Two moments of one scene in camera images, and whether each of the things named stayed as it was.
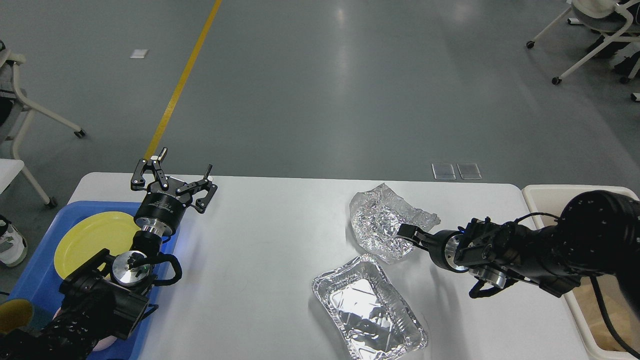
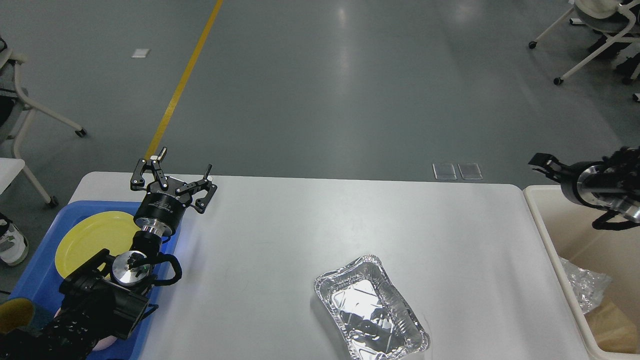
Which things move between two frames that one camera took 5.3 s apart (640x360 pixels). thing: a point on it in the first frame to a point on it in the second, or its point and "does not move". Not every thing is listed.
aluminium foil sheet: x=376 y=215 to x=588 y=286
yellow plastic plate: x=89 y=234 does not move
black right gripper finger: x=413 y=234 to x=553 y=169
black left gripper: x=162 y=210 does not move
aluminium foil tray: x=372 y=317 does not move
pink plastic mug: x=104 y=343 does not move
